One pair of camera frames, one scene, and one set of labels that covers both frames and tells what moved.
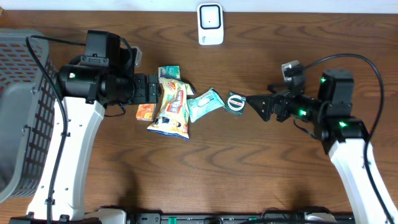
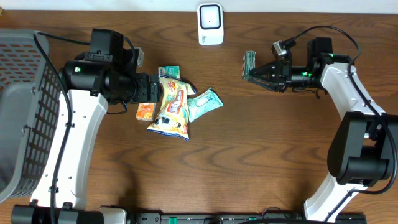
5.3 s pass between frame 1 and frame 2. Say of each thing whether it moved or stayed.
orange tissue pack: stayed
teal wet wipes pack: stayed
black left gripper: stayed
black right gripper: moved
